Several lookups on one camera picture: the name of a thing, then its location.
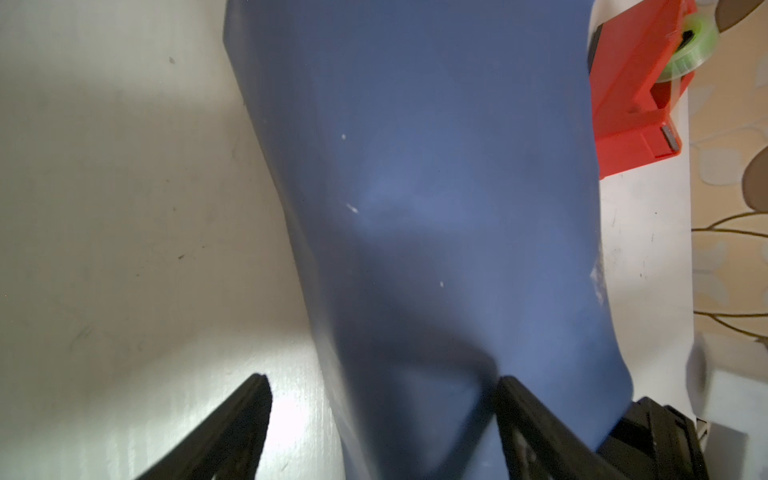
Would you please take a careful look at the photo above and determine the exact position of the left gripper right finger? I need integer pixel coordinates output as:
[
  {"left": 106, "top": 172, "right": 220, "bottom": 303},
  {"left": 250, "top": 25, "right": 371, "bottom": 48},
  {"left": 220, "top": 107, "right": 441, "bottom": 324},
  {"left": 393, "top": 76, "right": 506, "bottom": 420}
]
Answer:
[{"left": 495, "top": 376, "right": 624, "bottom": 480}]

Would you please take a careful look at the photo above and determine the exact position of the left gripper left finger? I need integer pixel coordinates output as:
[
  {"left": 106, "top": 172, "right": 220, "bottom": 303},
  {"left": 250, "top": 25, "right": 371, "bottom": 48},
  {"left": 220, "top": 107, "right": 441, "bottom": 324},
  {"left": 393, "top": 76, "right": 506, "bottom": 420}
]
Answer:
[{"left": 140, "top": 374, "right": 273, "bottom": 480}]

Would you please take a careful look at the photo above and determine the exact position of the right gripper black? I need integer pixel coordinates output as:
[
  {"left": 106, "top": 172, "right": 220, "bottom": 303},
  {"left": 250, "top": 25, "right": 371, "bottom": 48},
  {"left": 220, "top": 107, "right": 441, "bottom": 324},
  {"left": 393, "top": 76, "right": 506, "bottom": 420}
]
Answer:
[{"left": 597, "top": 397, "right": 709, "bottom": 480}]

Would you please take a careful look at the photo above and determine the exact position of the light blue wrapping paper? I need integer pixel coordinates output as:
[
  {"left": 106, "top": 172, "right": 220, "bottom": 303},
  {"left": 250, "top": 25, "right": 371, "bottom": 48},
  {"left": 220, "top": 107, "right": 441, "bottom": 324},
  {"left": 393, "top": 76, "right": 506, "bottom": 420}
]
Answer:
[{"left": 224, "top": 1, "right": 633, "bottom": 479}]

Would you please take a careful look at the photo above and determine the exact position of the red tape dispenser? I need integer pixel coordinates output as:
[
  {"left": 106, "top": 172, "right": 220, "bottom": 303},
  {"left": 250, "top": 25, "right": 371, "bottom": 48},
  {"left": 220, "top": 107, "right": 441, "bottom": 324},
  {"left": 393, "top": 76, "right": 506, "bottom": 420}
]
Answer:
[{"left": 588, "top": 0, "right": 719, "bottom": 178}]

